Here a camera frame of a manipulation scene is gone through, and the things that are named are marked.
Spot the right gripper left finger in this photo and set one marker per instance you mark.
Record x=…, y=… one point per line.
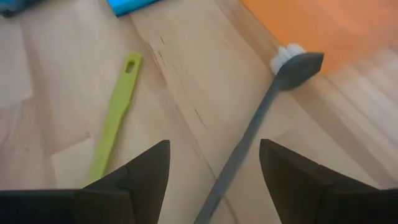
x=133, y=193

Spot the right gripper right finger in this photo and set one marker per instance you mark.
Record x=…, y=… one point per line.
x=311, y=199

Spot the grey dish brush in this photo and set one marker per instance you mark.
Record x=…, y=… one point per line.
x=298, y=70

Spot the light blue sponge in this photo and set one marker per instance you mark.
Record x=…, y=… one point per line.
x=130, y=6

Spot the orange translucent plastic bin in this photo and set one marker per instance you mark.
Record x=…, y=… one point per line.
x=326, y=25

